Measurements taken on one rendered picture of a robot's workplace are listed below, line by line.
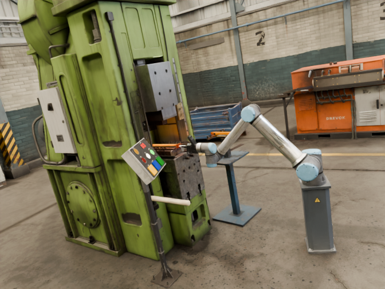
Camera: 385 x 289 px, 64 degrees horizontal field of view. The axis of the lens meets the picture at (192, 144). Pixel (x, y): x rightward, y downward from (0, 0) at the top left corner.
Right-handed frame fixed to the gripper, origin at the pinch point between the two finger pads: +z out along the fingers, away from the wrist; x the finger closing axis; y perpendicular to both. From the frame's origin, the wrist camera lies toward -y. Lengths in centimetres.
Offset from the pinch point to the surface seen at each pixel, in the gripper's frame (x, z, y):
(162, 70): 0, 4, -69
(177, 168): -13.6, -3.2, 18.2
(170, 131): 22.8, 28.8, -7.1
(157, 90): -12, 4, -54
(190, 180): 0.9, -3.5, 35.6
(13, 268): -111, 163, 103
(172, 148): -5.9, 4.9, 1.2
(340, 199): 117, -112, 98
